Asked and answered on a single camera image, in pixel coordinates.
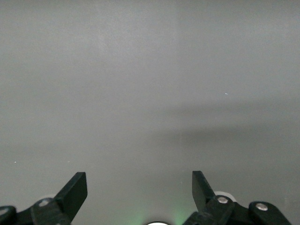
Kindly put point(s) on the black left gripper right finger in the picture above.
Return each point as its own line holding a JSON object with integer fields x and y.
{"x": 204, "y": 194}

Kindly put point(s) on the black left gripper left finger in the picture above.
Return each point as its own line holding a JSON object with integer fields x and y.
{"x": 72, "y": 194}

